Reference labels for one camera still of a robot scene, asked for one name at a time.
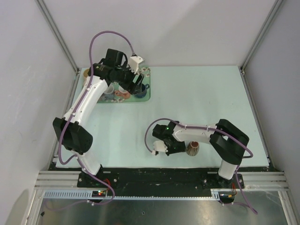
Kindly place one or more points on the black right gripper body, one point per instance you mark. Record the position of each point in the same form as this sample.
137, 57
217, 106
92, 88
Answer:
176, 147

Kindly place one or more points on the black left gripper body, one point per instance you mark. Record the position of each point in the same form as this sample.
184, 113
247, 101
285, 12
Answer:
126, 81

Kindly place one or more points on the dark blue mug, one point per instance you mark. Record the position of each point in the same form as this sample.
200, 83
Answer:
143, 92

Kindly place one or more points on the salmon pink mug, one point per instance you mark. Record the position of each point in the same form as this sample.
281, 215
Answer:
122, 93

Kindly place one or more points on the brown striped mug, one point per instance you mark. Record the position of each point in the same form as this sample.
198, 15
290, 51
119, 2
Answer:
192, 148

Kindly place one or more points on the grey blue small mug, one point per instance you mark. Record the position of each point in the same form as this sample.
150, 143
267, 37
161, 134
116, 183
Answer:
109, 93

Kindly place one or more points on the beige round mug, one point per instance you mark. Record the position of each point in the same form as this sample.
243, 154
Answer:
85, 76

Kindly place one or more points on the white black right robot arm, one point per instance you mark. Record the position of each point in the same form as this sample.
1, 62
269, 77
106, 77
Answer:
227, 140

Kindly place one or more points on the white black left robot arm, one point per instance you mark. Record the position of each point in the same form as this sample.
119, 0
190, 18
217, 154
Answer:
70, 130

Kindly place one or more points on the green floral placemat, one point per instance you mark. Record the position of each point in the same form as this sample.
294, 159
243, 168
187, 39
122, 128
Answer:
145, 70

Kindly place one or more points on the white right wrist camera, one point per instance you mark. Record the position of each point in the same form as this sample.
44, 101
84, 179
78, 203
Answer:
159, 146

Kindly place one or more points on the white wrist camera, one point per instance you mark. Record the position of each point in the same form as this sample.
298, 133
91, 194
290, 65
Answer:
159, 146
134, 63

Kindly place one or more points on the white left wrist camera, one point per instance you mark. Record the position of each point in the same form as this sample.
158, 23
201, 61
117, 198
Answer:
134, 63

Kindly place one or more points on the grey slotted cable duct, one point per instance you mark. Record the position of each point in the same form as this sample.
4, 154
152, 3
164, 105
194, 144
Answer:
98, 195

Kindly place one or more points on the left aluminium frame post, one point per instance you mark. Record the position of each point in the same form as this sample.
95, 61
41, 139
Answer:
41, 4

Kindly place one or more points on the aluminium frame post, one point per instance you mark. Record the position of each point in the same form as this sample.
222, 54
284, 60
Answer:
278, 4
41, 4

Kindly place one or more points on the aluminium front rail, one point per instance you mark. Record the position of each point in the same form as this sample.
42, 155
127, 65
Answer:
254, 181

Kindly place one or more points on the right aluminium frame post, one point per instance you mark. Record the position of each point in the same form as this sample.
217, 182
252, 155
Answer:
278, 4

